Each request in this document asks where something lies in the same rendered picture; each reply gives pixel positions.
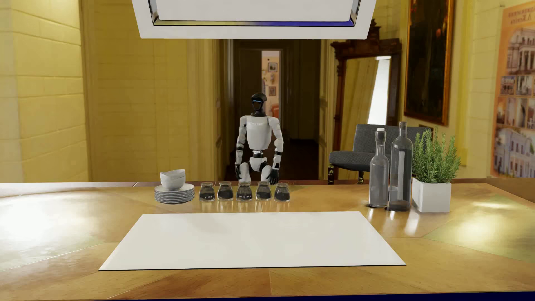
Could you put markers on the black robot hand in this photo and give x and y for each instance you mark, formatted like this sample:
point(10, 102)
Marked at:
point(238, 171)
point(273, 176)

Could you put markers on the white robot right leg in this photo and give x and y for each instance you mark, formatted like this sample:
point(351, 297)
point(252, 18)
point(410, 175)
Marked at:
point(245, 169)

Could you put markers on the white robot leg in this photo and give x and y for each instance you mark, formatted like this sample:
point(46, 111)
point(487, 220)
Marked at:
point(245, 169)
point(265, 170)

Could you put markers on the white robot left leg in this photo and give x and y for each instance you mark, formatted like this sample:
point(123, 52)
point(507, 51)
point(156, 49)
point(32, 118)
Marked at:
point(265, 170)

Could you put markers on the glass jar with dark contents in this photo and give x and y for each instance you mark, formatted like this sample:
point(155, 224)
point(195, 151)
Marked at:
point(225, 192)
point(244, 193)
point(207, 192)
point(282, 193)
point(263, 192)

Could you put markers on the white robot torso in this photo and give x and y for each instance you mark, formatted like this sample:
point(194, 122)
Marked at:
point(258, 132)

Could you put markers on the white ceramic bowl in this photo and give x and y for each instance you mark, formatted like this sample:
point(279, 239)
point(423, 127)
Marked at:
point(172, 174)
point(173, 184)

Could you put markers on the white rectangular mat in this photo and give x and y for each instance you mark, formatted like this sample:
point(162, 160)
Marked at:
point(250, 240)

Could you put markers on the stack of grey plates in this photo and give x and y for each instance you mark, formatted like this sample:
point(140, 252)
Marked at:
point(174, 195)

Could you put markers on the black robot head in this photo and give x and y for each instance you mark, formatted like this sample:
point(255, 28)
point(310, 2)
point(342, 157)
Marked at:
point(258, 103)

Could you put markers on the grey upholstered chair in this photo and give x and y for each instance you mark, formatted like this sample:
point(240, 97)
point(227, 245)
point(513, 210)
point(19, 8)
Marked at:
point(355, 158)

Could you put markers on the short glass bottle with stopper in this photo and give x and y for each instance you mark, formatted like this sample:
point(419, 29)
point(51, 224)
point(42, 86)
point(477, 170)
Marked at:
point(379, 175)

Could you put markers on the tall clear glass bottle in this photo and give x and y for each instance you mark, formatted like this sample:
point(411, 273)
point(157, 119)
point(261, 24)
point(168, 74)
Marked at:
point(401, 167)

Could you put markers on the white range hood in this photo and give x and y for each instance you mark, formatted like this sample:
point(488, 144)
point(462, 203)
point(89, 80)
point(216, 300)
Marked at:
point(255, 19)

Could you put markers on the white square plant pot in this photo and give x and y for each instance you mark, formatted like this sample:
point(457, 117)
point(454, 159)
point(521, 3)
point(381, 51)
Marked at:
point(432, 195)

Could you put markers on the green rosemary plant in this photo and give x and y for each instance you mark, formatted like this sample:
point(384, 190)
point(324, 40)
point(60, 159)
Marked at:
point(435, 159)

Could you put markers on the poster with building photos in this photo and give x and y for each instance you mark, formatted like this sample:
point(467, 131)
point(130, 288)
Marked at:
point(516, 92)

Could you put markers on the small framed wall picture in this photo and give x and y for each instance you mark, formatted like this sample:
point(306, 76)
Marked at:
point(272, 67)
point(272, 91)

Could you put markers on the mirror with carved wooden frame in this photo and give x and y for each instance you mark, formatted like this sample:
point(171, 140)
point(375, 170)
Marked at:
point(363, 90)

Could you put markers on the dark painting in gold frame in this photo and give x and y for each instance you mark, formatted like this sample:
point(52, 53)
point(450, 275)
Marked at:
point(427, 58)

